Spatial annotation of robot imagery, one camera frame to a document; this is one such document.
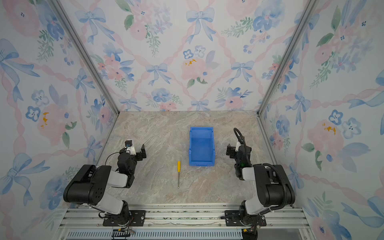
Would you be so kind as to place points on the left corner aluminium post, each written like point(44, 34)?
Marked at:
point(84, 55)

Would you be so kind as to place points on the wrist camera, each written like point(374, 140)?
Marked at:
point(238, 144)
point(129, 147)

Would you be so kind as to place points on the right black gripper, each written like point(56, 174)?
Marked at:
point(231, 150)

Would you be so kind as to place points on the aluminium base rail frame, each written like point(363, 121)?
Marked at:
point(186, 222)

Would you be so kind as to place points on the corner aluminium post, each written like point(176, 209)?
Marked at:
point(84, 55)
point(307, 14)

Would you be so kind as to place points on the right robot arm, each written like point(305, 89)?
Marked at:
point(273, 189)

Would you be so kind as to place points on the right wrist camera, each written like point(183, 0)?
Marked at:
point(238, 144)

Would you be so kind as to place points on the right corner aluminium post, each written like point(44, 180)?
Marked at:
point(307, 14)

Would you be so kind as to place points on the yellow handled screwdriver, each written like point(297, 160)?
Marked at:
point(179, 173)

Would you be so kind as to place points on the blue plastic bin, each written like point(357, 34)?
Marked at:
point(202, 147)

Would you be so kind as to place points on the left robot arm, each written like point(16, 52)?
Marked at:
point(89, 187)

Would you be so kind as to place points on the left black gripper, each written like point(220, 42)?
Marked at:
point(140, 153)

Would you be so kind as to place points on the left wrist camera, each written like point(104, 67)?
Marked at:
point(129, 147)

